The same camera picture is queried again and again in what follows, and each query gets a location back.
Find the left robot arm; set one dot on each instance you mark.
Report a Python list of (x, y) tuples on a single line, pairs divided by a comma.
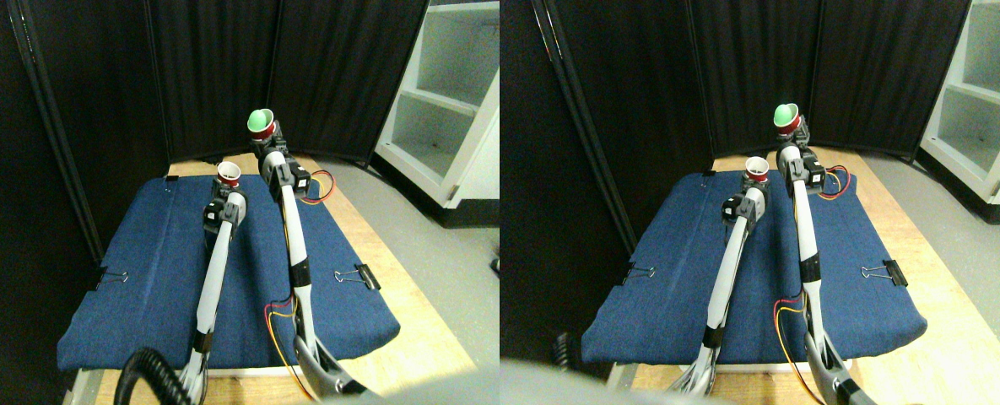
[(213, 287), (729, 278)]

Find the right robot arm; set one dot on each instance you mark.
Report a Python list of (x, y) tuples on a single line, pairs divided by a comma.
[(808, 245), (295, 245)]

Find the curtain stand pole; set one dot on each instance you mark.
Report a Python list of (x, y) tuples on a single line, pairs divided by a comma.
[(52, 126), (575, 93)]

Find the green ball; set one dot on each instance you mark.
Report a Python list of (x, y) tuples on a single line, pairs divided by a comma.
[(258, 120), (786, 115)]

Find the dark blue cloth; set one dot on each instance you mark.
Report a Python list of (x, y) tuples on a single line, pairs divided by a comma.
[(162, 278), (685, 278)]

